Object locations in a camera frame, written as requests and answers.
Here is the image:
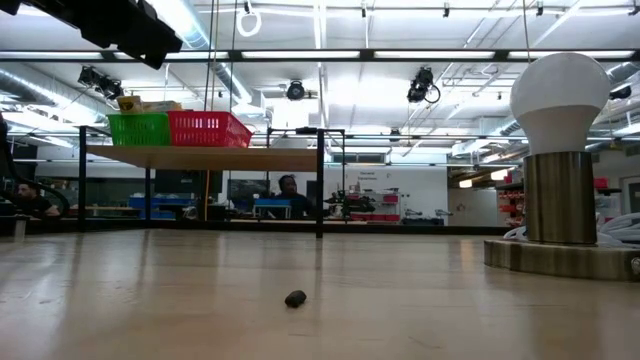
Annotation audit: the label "red plastic basket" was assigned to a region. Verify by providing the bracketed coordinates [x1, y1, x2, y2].
[166, 110, 255, 149]

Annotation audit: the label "green plastic basket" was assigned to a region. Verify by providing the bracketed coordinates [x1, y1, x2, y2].
[106, 112, 173, 148]

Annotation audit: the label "yellow Crayola crayon box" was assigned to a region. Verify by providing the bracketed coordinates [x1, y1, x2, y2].
[116, 95, 146, 115]

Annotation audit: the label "person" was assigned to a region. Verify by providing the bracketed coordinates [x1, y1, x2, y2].
[271, 173, 315, 220]
[10, 181, 62, 219]

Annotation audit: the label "small black lump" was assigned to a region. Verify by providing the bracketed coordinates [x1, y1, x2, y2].
[283, 289, 308, 309]

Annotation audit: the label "blue storage bins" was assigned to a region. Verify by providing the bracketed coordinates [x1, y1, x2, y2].
[127, 195, 195, 221]

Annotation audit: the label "black overhead camera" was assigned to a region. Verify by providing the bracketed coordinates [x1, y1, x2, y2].
[285, 79, 307, 102]

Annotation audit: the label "wooden shelf riser black frame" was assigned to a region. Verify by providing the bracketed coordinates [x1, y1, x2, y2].
[77, 124, 347, 240]

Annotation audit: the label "black aluminium rig frame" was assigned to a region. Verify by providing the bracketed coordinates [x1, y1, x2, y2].
[0, 47, 640, 236]

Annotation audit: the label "white hanging cable loop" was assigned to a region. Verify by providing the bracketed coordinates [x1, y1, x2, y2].
[235, 7, 263, 39]

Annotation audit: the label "silver ventilation duct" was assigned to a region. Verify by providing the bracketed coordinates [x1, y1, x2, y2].
[0, 62, 151, 146]

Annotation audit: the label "white power cord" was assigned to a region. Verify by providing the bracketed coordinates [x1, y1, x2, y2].
[502, 211, 640, 249]

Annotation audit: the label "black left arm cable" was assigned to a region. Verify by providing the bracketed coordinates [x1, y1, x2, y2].
[0, 112, 71, 217]

